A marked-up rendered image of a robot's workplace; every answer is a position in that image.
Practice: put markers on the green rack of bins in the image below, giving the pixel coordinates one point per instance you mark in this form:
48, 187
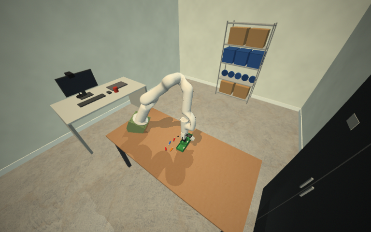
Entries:
182, 145

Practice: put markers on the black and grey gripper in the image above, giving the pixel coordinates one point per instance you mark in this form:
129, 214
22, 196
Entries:
183, 136

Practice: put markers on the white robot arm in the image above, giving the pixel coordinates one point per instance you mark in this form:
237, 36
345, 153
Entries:
149, 99

